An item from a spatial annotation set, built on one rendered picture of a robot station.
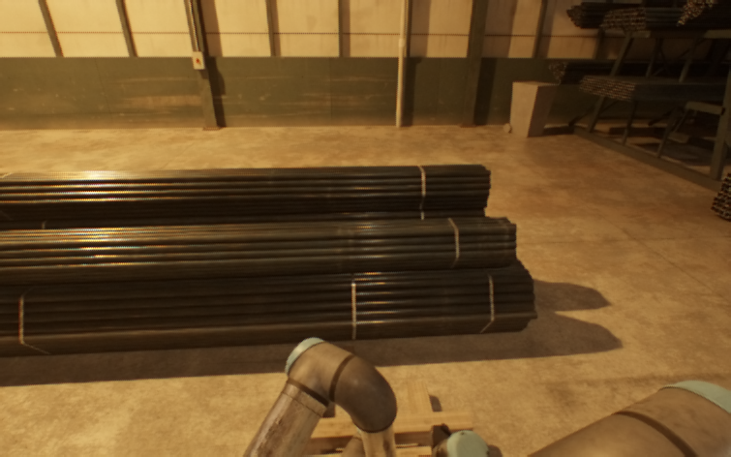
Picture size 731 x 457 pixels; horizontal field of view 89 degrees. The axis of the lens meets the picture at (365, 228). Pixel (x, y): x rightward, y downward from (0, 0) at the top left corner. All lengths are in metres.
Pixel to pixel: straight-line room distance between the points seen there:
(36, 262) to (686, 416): 2.91
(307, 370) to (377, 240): 1.52
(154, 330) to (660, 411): 2.53
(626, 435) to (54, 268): 2.78
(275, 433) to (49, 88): 10.51
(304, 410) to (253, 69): 8.72
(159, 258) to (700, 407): 2.44
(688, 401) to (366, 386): 0.58
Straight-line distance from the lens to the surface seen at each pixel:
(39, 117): 11.39
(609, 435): 0.48
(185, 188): 2.86
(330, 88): 9.18
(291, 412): 0.92
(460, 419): 2.15
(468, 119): 9.62
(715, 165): 7.32
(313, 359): 0.93
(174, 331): 2.65
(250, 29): 9.43
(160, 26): 9.95
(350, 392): 0.89
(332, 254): 2.34
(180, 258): 2.52
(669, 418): 0.51
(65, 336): 2.96
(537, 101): 8.87
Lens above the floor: 1.90
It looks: 27 degrees down
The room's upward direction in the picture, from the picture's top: straight up
